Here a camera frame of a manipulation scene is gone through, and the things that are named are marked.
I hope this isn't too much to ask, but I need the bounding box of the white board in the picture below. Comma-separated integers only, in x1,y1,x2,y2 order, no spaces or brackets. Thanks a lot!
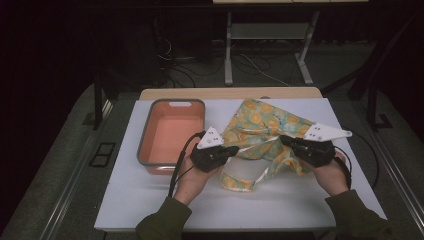
94,98,388,233

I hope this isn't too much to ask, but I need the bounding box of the grey metal stand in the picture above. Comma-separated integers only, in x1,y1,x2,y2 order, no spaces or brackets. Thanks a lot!
223,11,321,87

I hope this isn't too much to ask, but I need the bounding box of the black floor outlet plate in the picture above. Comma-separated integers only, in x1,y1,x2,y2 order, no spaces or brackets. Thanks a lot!
88,141,117,168

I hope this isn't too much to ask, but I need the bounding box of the white floor cable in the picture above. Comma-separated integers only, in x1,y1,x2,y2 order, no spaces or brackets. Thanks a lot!
239,53,292,88

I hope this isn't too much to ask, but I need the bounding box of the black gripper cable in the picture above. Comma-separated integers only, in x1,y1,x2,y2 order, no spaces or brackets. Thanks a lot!
167,130,207,199
333,129,381,192

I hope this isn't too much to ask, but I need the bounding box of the orange basin with grey rim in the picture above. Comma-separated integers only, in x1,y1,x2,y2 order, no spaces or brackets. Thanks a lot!
136,98,206,176

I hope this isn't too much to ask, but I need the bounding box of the aluminium rail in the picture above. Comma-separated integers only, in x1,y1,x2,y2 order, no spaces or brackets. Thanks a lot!
365,129,424,232
39,99,115,240

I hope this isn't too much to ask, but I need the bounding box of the bundle of black cables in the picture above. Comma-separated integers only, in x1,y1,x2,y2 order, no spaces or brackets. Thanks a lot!
154,34,198,88

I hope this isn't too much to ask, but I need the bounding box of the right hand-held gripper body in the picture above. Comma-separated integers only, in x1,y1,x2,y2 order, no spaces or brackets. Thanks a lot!
294,122,353,168

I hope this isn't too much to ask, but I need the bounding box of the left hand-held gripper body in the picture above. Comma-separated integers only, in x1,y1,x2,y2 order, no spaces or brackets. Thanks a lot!
189,126,231,174

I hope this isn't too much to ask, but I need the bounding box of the black angled stand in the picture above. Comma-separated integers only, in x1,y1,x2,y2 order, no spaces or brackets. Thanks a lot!
365,74,395,132

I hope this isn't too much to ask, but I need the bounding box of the black post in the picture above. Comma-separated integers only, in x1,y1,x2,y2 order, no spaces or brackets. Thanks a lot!
92,71,105,131

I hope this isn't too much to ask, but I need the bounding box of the person's left hand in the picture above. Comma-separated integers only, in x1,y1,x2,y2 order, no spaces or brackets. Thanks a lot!
173,156,221,206

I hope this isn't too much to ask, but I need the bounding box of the wooden table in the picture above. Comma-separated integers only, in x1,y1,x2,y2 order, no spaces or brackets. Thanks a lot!
138,87,324,101

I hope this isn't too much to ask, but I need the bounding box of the person's right hand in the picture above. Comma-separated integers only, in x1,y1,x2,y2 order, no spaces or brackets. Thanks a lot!
311,151,351,197

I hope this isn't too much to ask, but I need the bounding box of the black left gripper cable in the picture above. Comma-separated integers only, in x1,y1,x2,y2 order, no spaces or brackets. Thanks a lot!
167,130,207,199

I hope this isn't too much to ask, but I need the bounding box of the orange-print drawstring bag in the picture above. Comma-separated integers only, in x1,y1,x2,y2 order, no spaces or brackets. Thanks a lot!
219,97,316,193

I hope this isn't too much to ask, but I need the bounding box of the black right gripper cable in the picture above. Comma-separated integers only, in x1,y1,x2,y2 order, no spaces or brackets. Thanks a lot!
333,129,381,192

